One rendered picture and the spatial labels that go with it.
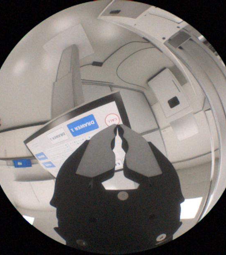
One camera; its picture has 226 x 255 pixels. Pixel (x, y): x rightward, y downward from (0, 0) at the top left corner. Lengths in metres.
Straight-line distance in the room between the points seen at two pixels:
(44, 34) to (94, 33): 0.57
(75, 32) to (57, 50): 0.27
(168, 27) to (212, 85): 0.15
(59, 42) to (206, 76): 1.11
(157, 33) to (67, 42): 0.96
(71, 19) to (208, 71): 1.07
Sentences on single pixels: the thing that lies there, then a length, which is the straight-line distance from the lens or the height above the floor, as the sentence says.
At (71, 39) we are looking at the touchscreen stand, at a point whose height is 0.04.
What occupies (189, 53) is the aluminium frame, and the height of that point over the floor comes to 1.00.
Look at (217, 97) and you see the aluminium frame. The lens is 0.16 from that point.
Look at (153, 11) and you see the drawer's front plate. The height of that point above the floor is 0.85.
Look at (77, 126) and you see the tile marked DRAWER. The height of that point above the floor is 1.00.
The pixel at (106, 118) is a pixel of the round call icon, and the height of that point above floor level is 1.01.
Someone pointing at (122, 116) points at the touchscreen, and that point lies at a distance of 0.25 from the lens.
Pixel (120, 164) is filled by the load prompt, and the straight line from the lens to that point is 0.38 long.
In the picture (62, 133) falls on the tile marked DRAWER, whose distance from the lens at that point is 0.31.
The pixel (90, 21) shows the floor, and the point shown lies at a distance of 1.10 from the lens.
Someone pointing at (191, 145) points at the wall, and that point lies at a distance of 3.45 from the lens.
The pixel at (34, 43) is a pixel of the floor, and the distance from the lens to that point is 1.21.
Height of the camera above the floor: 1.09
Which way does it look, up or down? 13 degrees down
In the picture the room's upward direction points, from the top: 162 degrees clockwise
